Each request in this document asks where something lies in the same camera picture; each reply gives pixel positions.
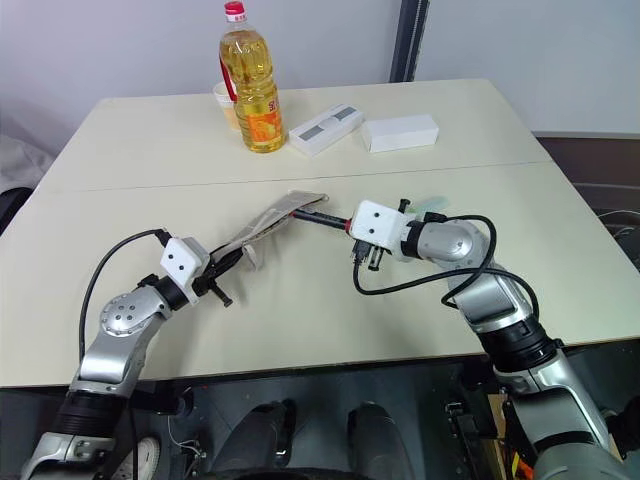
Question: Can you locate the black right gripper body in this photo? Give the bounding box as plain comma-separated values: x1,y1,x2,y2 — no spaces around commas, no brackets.
348,238,385,274

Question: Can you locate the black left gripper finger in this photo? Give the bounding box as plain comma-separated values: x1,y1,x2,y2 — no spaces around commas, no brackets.
203,257,244,281
208,248,247,269

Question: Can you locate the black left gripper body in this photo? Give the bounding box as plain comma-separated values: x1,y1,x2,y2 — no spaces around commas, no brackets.
192,267,234,309

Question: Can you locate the beige grid pouch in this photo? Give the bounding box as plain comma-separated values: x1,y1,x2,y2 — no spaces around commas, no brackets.
209,190,332,274

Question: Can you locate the plain white box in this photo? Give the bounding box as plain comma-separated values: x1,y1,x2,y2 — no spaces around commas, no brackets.
360,113,442,154

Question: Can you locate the white box with grey stripes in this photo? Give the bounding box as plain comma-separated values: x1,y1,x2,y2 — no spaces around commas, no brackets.
288,103,365,159

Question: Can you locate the clear plastic cup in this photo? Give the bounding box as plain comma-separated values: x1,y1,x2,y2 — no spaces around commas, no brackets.
211,81,242,133

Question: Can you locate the dark rounded shape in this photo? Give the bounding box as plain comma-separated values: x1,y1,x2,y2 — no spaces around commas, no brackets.
346,401,407,480
212,398,302,480

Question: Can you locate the yellow cooking oil bottle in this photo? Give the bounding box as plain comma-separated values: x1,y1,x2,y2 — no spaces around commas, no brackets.
217,0,290,156

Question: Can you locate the brown cardboard piece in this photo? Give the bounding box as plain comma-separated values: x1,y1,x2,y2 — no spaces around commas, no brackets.
486,393,512,442

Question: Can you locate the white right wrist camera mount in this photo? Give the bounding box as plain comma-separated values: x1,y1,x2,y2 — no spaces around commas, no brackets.
347,199,417,262

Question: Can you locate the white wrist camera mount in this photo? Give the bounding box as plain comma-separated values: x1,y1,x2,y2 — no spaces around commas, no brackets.
159,237,212,307
347,199,417,262

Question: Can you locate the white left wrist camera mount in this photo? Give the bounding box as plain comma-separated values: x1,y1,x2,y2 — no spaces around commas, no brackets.
159,237,212,307

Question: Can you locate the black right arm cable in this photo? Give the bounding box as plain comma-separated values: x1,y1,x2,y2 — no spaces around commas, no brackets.
351,213,542,324

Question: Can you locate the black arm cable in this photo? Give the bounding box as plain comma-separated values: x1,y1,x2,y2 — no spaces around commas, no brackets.
78,227,171,362
351,213,542,324

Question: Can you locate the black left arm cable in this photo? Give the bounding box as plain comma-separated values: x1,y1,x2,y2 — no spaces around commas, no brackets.
78,227,171,362

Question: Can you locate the dark metal post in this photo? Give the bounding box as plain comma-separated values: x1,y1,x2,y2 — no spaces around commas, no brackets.
388,0,432,84

